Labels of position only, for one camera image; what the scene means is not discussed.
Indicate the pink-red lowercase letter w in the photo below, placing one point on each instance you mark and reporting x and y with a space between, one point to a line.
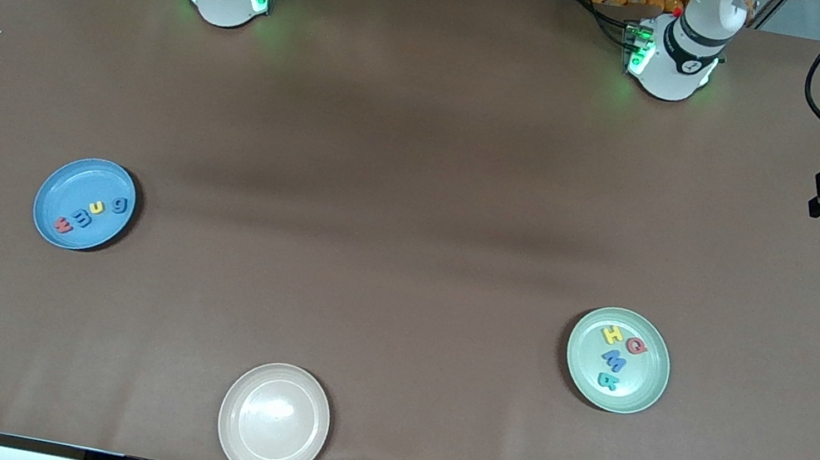
64 226

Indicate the blue lowercase letter m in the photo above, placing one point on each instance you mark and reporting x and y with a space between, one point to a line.
82 219

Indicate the yellow lowercase letter u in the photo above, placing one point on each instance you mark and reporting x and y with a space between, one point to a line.
94 212

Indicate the blue lowercase letter a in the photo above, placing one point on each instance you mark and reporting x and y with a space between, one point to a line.
119 212

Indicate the pink-red capital letter Q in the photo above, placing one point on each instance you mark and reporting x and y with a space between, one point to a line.
629 346

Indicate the yellow capital letter H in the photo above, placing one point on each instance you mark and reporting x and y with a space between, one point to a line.
613 334

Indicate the blue capital letter M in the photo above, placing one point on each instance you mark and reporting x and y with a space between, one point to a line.
614 359

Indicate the teal capital letter R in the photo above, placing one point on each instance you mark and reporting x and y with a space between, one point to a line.
607 381

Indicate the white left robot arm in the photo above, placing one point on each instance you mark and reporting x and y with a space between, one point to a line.
671 65

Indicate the blue plate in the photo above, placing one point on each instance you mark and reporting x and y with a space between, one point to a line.
71 191

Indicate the pale green plate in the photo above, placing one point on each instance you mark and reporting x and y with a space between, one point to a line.
639 388

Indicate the beige plate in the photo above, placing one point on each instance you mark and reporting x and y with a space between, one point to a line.
273 421

